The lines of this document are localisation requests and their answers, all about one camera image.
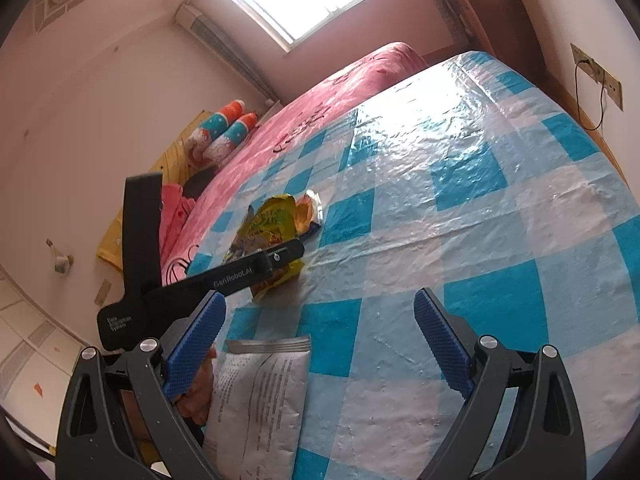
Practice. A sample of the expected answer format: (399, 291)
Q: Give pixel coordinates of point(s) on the person's left hand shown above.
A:
(197, 395)

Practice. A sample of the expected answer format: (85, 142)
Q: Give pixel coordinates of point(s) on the small wall switch plate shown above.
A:
(103, 292)

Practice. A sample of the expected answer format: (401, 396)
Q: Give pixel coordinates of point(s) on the blue checked tablecloth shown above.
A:
(450, 210)

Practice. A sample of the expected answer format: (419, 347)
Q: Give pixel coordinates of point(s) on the wall hook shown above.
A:
(61, 260)

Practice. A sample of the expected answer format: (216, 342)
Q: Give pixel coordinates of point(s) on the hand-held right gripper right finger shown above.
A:
(445, 340)

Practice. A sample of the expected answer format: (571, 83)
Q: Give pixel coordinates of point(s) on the yellow green snack packet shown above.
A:
(272, 222)

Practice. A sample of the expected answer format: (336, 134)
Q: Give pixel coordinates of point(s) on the white standing air conditioner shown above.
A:
(225, 45)

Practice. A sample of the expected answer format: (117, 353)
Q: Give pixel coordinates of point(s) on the pink bed sheet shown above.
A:
(310, 110)

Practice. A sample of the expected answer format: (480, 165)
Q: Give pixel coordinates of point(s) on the pink folded blanket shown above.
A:
(175, 215)

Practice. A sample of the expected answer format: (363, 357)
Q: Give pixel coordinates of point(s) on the wooden wardrobe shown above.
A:
(505, 20)

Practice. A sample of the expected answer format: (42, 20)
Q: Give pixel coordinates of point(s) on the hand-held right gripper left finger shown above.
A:
(195, 345)

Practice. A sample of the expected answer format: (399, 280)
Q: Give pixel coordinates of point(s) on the beige wall socket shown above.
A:
(600, 72)

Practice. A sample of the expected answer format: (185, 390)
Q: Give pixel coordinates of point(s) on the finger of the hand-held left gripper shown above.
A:
(285, 255)

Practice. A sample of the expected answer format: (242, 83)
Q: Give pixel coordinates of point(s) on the black cloth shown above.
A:
(197, 184)

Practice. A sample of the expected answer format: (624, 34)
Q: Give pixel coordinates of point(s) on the silver foil bag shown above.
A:
(260, 410)

